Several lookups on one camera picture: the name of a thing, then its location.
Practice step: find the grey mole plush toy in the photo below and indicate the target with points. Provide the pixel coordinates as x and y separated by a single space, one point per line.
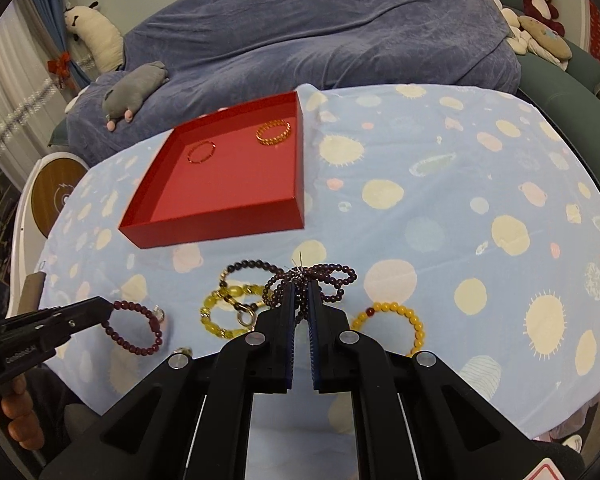
132 92

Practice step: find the small white plush toy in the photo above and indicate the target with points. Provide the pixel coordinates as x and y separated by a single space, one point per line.
514 35

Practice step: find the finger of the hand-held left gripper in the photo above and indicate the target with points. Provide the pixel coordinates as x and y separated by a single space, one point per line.
82 324
70 307

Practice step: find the white sheer curtain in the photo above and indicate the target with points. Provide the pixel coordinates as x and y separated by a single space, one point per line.
15 105

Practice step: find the white shoe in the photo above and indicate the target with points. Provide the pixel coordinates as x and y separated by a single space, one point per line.
573 442

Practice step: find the red curtain bow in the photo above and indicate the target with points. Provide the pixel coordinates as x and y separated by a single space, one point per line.
59 64

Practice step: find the red shallow box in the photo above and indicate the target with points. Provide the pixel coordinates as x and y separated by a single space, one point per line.
220 195

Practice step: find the blue plush blanket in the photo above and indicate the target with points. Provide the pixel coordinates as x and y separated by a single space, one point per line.
305 35

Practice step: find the light blue dotted tablecloth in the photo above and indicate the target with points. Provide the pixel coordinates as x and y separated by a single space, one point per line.
430 240

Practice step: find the red and white card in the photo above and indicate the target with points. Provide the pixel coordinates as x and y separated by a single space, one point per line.
544 474

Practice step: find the blue curtain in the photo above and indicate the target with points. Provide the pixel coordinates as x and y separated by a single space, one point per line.
55 25

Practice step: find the colourful patterned cloth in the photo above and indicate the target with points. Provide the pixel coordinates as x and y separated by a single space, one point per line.
599 30

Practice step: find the person's left hand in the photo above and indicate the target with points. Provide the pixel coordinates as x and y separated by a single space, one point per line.
17 405

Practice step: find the green sofa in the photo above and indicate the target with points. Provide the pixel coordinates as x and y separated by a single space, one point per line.
555 80

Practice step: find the round wooden-top white stool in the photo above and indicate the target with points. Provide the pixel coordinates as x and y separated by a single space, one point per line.
55 195

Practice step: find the brown cardboard piece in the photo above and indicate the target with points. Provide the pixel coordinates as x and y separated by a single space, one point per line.
31 292

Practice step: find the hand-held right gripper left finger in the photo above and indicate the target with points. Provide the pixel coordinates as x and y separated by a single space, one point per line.
289 330

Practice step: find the round cookie plush cushion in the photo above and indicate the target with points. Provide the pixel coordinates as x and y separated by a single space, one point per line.
547 37

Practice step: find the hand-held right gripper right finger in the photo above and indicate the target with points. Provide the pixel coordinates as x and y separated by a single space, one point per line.
315 330

